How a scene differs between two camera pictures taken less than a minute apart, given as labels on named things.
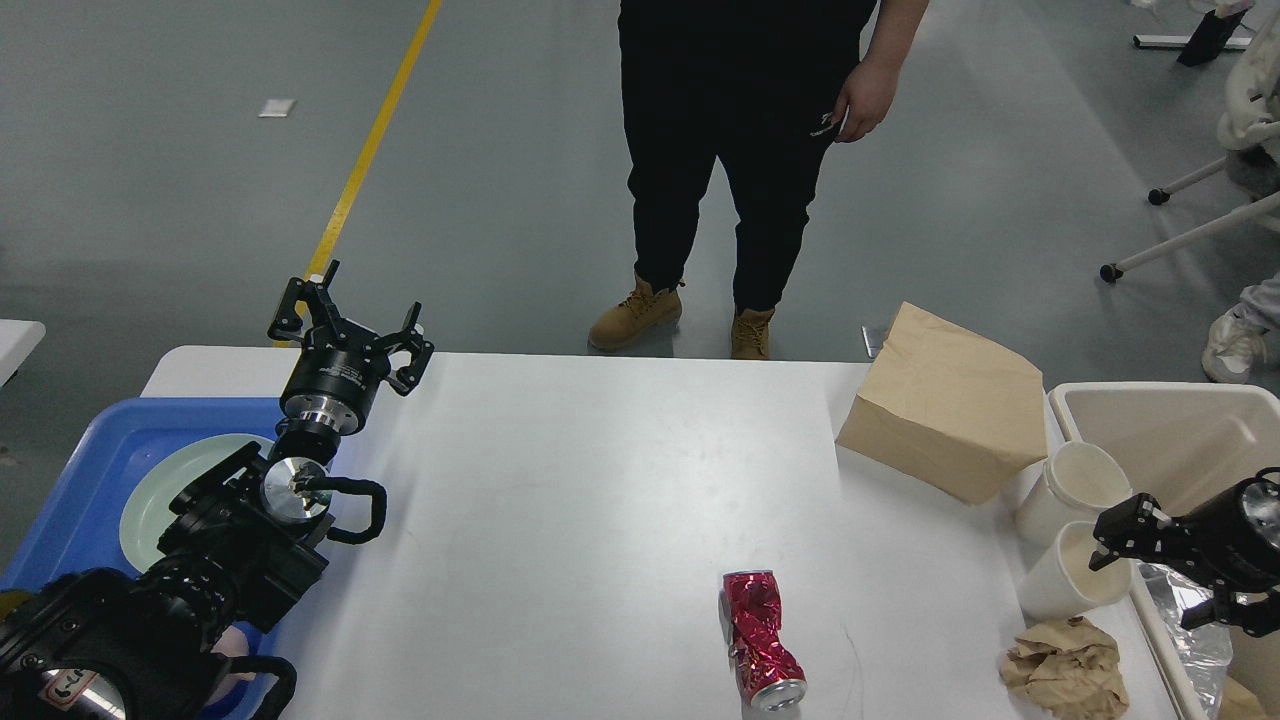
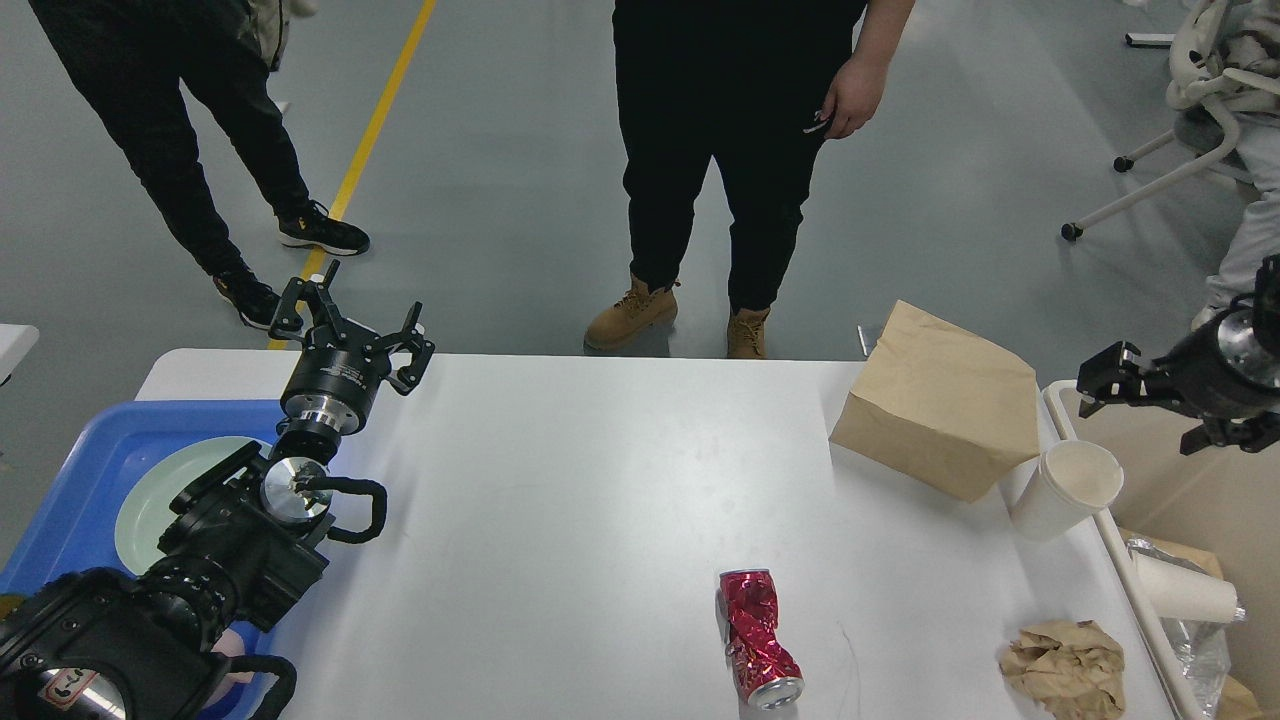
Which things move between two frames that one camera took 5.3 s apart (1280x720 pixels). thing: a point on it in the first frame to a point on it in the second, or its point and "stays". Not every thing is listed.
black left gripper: [337, 374] stays
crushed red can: [750, 610] stays
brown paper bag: [948, 407] stays
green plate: [146, 511] stays
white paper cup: [1060, 583] to [1183, 592]
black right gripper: [1232, 539] to [1218, 373]
